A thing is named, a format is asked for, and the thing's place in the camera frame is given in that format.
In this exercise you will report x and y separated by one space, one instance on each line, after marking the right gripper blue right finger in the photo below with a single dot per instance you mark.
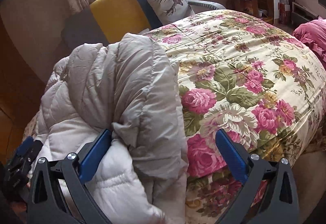
280 200

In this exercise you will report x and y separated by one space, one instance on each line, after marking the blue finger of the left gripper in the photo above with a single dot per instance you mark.
25 147

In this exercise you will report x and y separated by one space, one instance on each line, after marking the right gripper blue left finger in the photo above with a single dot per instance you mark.
47 203

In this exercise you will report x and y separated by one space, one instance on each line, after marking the beige quilted down coat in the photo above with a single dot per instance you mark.
130 88

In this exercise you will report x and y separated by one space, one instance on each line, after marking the grey yellow blue headboard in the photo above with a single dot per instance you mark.
107 21

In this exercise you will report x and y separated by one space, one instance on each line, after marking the brown wooden wardrobe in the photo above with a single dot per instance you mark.
21 91

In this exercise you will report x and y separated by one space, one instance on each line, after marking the floral bed quilt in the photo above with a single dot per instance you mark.
259 84

